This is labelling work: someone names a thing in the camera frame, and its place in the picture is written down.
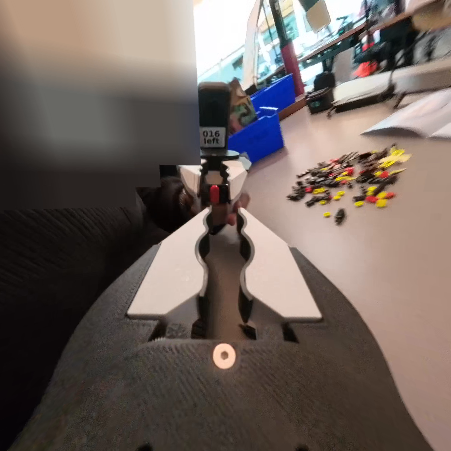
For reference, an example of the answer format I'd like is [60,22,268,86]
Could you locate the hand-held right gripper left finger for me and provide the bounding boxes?
[126,207,212,332]

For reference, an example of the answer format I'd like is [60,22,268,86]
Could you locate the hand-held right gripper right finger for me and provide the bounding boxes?
[237,207,323,333]

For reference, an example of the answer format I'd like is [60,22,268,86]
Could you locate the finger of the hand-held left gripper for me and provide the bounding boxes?
[225,159,253,209]
[177,165,204,208]

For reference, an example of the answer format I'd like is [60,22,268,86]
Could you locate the black lego plate red tiles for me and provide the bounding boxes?
[198,183,231,206]

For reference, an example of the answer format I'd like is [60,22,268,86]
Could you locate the pile of lego pieces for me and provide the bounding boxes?
[286,143,413,217]

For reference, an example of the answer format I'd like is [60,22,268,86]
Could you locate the person's left forearm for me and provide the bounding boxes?
[137,176,199,235]

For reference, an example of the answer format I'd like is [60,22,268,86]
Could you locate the lego instruction booklet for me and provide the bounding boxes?
[360,88,451,140]

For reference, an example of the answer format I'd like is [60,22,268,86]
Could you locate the person's left hand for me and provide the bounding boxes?
[211,192,251,236]

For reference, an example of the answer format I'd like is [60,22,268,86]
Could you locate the printed cardboard box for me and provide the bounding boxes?
[228,78,257,135]

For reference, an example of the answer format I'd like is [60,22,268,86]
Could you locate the blue plastic bin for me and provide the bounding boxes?
[228,113,285,165]
[249,73,296,114]

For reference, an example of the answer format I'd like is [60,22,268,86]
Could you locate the dark red pole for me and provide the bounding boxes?
[268,0,306,96]

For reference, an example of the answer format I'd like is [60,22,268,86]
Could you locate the black device with display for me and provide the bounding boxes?
[305,71,335,114]

